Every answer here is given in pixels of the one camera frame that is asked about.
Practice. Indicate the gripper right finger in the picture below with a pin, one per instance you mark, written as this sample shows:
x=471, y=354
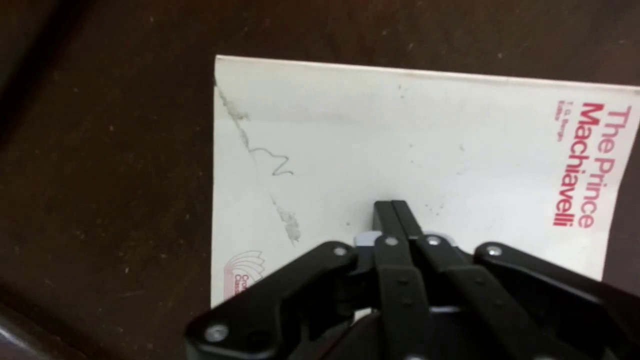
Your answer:
x=520, y=295

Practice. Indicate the white paperback book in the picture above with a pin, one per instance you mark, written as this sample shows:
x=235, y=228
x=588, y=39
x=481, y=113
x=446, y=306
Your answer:
x=400, y=150

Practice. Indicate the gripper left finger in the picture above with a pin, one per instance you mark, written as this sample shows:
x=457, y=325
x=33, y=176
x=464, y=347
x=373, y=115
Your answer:
x=300, y=285

